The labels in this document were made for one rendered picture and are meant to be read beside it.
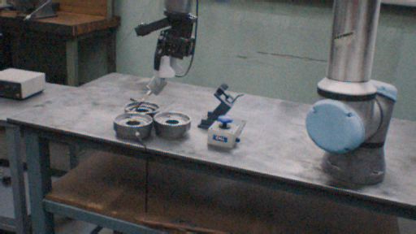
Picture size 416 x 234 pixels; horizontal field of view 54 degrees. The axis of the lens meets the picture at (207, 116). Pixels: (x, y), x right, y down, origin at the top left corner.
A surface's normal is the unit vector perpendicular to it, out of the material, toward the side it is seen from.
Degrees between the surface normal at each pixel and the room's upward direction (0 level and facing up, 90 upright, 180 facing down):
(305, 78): 90
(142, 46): 90
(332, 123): 98
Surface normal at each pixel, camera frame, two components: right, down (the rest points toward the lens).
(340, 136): -0.64, 0.35
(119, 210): 0.07, -0.93
